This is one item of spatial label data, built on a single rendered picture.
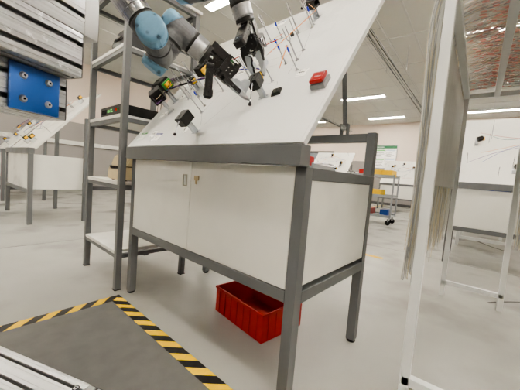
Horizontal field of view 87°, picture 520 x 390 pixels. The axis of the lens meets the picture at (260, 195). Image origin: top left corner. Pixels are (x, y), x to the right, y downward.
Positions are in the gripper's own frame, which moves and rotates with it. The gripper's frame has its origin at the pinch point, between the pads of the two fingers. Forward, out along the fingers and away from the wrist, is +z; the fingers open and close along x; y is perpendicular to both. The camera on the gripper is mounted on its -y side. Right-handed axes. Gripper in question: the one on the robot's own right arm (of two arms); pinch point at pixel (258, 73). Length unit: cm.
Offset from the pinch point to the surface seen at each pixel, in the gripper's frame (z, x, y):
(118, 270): 75, 110, -38
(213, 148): 19.8, 15.3, -24.7
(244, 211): 43, 4, -34
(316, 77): 7.8, -24.8, -8.4
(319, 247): 60, -20, -33
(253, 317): 99, 21, -36
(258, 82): 2.8, -2.2, -6.8
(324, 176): 37, -24, -23
